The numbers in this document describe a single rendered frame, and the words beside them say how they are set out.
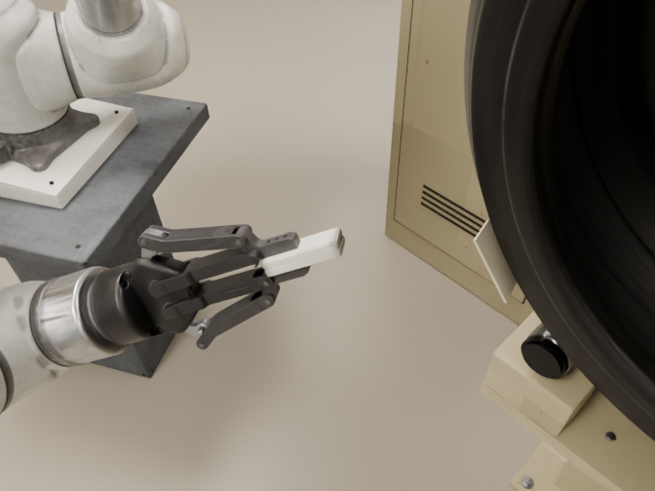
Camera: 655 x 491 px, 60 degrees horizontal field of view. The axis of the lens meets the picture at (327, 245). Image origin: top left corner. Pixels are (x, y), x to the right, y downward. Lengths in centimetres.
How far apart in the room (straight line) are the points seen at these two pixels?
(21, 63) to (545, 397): 94
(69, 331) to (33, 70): 64
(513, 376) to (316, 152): 172
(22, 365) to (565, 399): 50
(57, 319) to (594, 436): 53
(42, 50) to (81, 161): 21
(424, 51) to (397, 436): 94
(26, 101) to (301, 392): 93
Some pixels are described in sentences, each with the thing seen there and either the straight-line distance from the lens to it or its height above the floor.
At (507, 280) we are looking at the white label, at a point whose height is 98.
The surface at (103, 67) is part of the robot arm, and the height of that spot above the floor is 86.
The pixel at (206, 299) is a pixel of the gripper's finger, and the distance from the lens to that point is 52.
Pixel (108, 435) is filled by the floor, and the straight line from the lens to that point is 159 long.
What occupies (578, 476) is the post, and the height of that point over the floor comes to 11.
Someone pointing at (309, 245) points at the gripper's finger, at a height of 100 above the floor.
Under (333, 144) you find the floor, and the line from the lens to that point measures 226.
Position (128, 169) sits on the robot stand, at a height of 65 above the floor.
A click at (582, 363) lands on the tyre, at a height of 96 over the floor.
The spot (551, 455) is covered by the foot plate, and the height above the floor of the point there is 1.
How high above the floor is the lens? 135
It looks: 47 degrees down
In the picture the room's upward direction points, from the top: 2 degrees counter-clockwise
